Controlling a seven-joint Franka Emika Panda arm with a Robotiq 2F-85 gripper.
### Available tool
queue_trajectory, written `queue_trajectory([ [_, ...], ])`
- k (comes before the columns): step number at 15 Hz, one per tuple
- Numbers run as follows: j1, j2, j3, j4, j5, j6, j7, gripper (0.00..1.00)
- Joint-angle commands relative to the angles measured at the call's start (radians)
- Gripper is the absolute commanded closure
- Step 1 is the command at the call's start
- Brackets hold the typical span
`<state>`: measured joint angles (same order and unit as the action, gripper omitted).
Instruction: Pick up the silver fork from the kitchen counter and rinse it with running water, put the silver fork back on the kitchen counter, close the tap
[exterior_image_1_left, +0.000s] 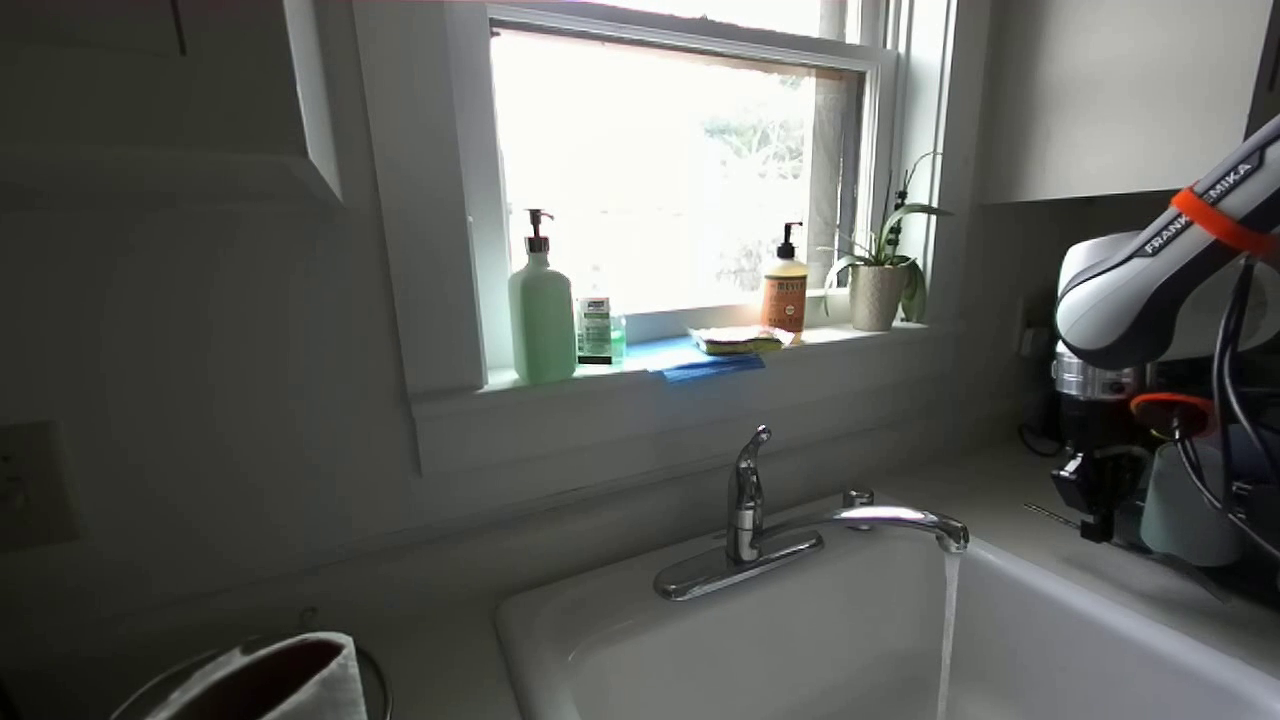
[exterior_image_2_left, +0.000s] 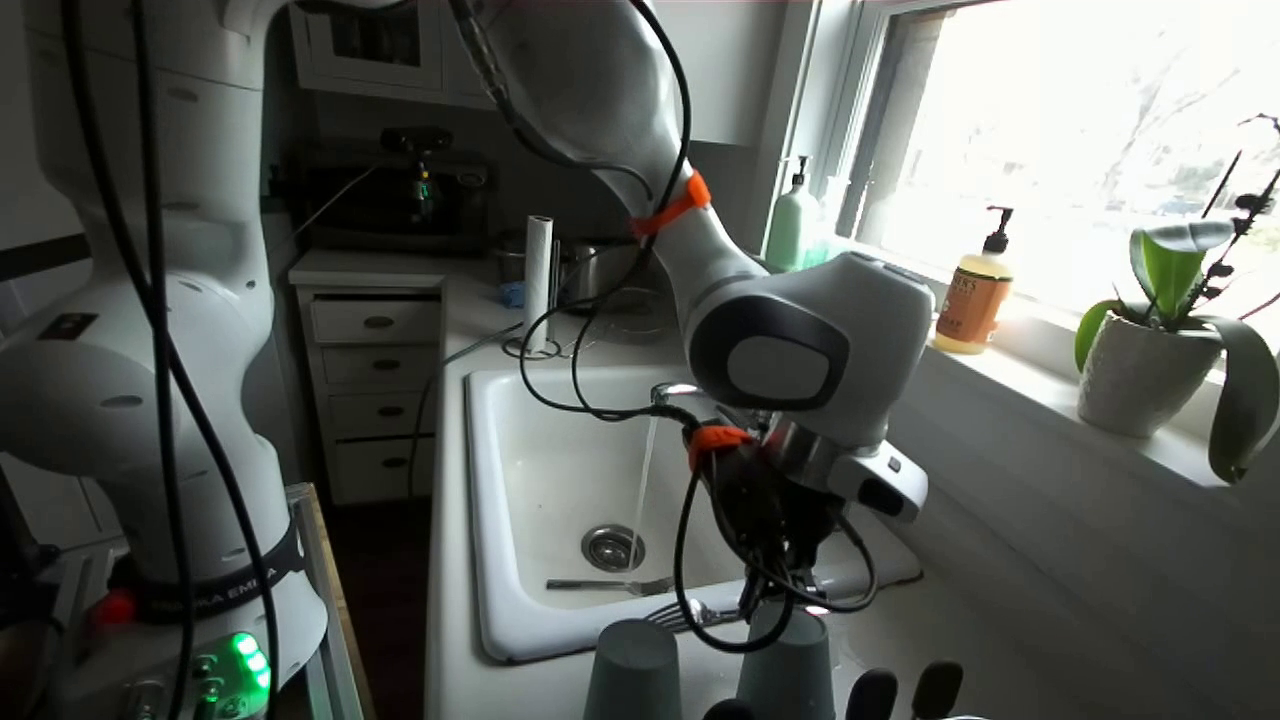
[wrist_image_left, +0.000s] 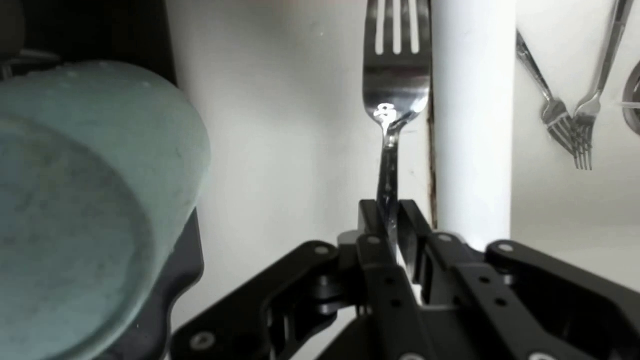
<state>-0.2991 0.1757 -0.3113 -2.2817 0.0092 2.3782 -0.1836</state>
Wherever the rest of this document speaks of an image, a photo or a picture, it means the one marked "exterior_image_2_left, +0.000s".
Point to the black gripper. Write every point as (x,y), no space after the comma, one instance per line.
(783,515)

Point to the silver fork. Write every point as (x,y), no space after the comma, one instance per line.
(672,619)
(605,585)

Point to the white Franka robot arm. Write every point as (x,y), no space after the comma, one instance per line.
(147,333)

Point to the grey-blue plastic cup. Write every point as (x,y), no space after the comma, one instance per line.
(784,673)
(634,673)

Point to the metal drain strainer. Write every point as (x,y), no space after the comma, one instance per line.
(615,547)

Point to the white sink basin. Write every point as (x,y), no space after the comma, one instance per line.
(562,454)

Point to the amber soap dispenser bottle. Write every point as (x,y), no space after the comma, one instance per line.
(972,302)

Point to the green dish soap bottle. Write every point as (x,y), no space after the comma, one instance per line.
(794,233)

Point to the metal canister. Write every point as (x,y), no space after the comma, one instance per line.
(580,276)

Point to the white plant pot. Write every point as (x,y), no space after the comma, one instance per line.
(1143,372)

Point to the white drawer cabinet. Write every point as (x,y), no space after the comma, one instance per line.
(382,414)

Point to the green orchid plant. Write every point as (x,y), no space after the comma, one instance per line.
(1174,266)

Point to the red button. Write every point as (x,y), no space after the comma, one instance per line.
(115,611)

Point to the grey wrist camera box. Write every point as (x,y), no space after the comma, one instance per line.
(885,481)

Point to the window frame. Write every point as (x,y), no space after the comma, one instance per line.
(867,120)

